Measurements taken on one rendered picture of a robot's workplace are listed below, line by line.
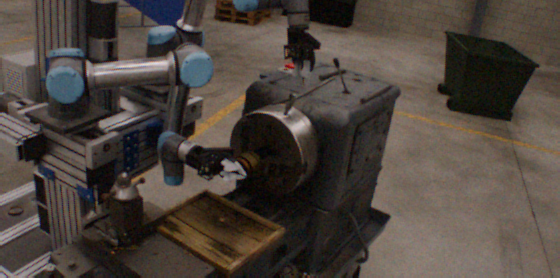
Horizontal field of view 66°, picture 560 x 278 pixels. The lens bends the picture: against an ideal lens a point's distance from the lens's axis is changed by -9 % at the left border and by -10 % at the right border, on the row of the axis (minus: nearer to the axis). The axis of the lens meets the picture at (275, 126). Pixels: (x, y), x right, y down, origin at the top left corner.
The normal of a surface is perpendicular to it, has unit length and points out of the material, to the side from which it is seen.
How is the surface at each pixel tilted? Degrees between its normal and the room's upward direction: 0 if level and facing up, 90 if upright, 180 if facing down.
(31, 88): 90
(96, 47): 90
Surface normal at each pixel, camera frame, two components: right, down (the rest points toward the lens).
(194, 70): 0.48, 0.39
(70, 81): 0.23, 0.42
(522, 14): -0.34, 0.33
